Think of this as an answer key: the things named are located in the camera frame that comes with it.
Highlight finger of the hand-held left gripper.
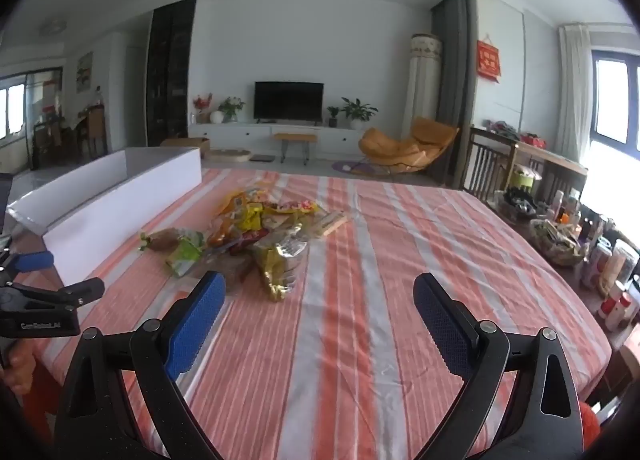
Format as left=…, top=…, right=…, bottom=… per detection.
left=10, top=277, right=106, bottom=311
left=11, top=250, right=55, bottom=273

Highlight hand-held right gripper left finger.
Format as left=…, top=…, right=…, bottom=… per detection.
left=54, top=270, right=227, bottom=460

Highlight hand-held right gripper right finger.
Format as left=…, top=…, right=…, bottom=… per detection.
left=412, top=273, right=585, bottom=460

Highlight white cardboard box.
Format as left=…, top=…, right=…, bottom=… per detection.
left=6, top=147, right=203, bottom=288

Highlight clear-wrapped cake bar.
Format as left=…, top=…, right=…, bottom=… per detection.
left=307, top=210, right=348, bottom=239

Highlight person's left hand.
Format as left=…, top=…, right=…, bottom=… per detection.
left=0, top=340, right=39, bottom=397

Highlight green snack packet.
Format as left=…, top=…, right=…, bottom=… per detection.
left=165, top=235, right=206, bottom=277

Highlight orange striped tablecloth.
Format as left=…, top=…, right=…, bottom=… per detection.
left=10, top=167, right=613, bottom=460

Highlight brown snack packet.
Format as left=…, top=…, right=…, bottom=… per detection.
left=139, top=227, right=183, bottom=252

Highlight red snack packet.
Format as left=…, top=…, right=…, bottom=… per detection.
left=230, top=233, right=266, bottom=255

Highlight gold foil snack packet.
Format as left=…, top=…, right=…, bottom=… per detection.
left=252, top=233, right=308, bottom=302

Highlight yellow dotted snack packet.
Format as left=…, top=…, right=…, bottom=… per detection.
left=235, top=205, right=266, bottom=232

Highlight small yellow snack packet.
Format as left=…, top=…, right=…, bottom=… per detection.
left=220, top=190, right=262, bottom=214

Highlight wooden dining chairs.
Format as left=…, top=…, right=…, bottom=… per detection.
left=32, top=105, right=108, bottom=168

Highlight wicker basket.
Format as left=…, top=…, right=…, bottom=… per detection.
left=529, top=217, right=588, bottom=266

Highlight kitchen window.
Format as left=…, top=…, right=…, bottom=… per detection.
left=0, top=83, right=26, bottom=138

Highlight green jar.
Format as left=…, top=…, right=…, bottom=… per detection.
left=510, top=165, right=543, bottom=193

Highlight beige pet bed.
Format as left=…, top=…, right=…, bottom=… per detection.
left=207, top=147, right=252, bottom=163

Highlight brown cardboard box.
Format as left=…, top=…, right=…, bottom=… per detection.
left=161, top=137, right=211, bottom=158

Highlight side table with bottles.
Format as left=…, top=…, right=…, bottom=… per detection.
left=545, top=190, right=640, bottom=333

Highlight orange lounge chair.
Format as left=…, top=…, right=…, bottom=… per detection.
left=358, top=116, right=460, bottom=173

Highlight purple floor rug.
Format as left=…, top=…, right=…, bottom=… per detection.
left=331, top=159, right=386, bottom=176

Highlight white television cabinet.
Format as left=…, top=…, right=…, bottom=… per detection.
left=187, top=121, right=371, bottom=153

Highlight wooden stool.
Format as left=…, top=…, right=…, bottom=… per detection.
left=273, top=133, right=318, bottom=164

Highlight red flower bouquet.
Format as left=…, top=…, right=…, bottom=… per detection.
left=192, top=93, right=213, bottom=124

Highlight vase with green plant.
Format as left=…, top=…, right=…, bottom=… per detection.
left=218, top=96, right=246, bottom=123

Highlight large potted green plant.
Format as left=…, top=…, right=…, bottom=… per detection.
left=341, top=97, right=378, bottom=130

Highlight black display cabinet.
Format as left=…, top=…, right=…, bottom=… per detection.
left=146, top=0, right=197, bottom=147

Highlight black television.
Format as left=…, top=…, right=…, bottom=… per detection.
left=253, top=81, right=325, bottom=122

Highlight grey curtain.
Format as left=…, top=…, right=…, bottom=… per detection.
left=431, top=0, right=473, bottom=186

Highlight covered standing air conditioner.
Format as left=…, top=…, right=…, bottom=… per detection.
left=402, top=33, right=443, bottom=138

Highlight white curtain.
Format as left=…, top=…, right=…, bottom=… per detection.
left=555, top=24, right=596, bottom=163

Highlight dark-framed window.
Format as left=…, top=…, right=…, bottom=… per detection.
left=590, top=50, right=640, bottom=163

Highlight framed wall painting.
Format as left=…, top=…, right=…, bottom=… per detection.
left=76, top=51, right=94, bottom=94

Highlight red wall hanging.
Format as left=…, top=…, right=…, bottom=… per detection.
left=476, top=39, right=502, bottom=84

